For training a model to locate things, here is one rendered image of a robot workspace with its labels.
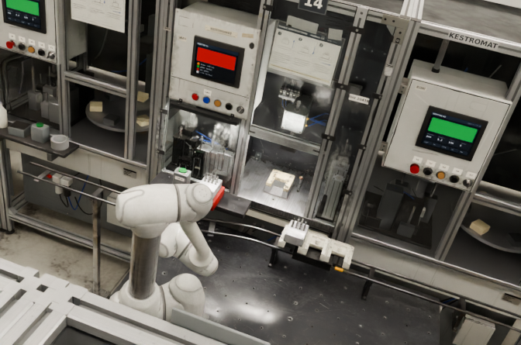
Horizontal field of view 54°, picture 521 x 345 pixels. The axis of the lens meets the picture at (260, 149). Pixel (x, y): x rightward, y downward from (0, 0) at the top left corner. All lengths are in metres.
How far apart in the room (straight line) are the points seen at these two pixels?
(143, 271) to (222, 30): 1.13
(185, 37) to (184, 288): 1.14
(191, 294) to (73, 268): 1.56
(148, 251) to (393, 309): 1.36
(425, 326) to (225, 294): 0.98
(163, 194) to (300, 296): 1.14
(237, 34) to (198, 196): 0.94
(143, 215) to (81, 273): 1.91
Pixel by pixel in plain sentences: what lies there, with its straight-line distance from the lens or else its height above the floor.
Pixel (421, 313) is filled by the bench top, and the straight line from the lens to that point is 2.81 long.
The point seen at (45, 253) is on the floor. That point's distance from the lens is 3.76.
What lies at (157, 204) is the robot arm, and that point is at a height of 1.49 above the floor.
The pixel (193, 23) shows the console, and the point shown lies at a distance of 2.47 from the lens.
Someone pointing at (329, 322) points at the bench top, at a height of 0.68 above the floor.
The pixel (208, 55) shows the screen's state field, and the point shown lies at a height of 1.66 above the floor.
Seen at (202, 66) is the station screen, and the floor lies 1.60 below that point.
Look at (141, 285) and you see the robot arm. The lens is 2.06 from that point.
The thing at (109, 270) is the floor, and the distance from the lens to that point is 3.60.
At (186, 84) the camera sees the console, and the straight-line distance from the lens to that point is 2.58.
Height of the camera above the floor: 2.54
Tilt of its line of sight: 31 degrees down
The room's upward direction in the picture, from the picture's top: 11 degrees clockwise
